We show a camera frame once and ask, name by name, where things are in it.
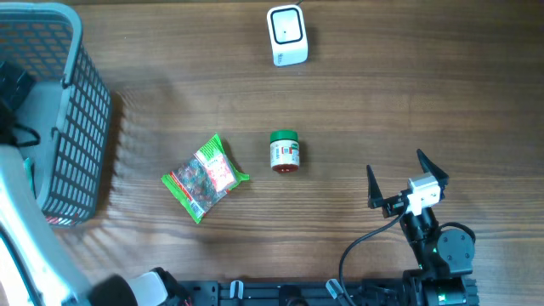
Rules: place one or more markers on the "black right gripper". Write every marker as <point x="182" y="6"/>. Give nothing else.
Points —
<point x="397" y="202"/>

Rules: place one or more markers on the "green lid spice jar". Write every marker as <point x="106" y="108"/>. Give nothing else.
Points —
<point x="284" y="151"/>

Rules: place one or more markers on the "green gummy candy bag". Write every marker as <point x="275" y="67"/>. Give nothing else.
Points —
<point x="204" y="179"/>

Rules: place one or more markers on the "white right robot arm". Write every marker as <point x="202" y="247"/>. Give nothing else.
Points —
<point x="444" y="252"/>

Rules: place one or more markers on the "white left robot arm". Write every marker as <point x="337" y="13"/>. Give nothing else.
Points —
<point x="36" y="269"/>

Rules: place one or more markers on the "white barcode scanner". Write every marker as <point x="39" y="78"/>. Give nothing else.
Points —
<point x="287" y="34"/>

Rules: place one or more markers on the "grey plastic mesh basket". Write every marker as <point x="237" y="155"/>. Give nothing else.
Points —
<point x="55" y="107"/>

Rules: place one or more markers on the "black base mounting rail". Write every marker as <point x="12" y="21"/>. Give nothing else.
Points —
<point x="323" y="293"/>

